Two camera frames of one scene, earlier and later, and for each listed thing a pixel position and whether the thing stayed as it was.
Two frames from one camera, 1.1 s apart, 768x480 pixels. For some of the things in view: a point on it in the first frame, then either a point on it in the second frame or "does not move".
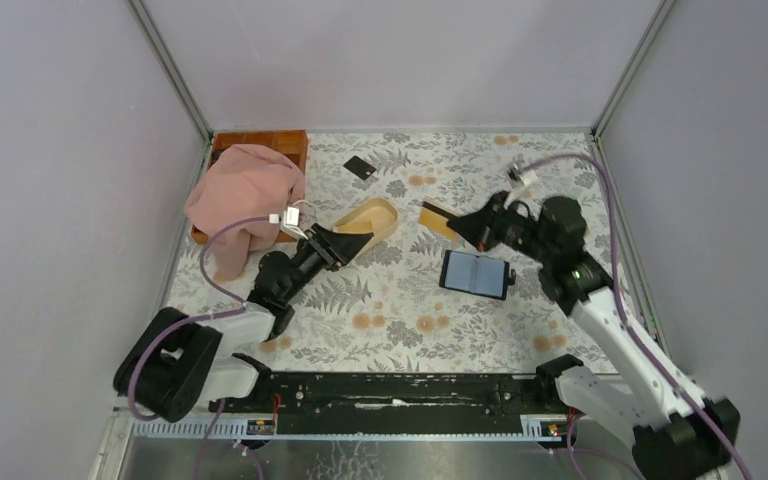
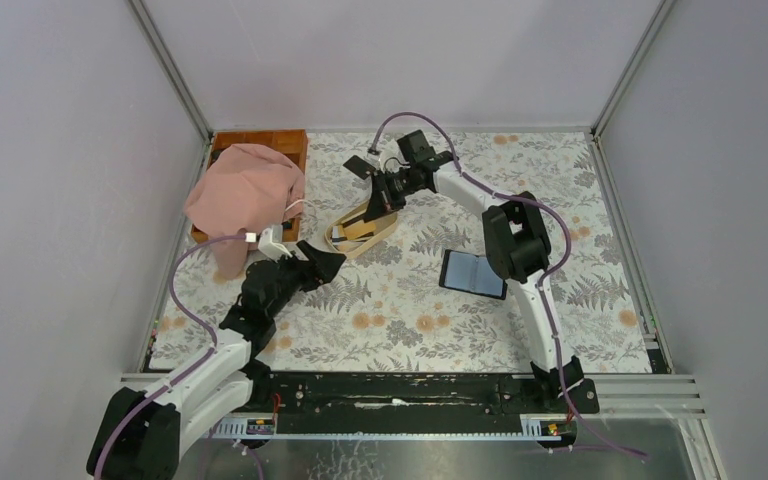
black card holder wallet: (476, 274) does not move
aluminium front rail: (533, 427) does not move
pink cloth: (241, 183) does not move
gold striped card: (436, 223) → (359, 230)
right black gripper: (478, 228) → (381, 202)
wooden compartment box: (290, 144) does not move
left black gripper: (335, 249) → (319, 269)
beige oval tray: (378, 216) does not move
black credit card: (359, 167) does not move
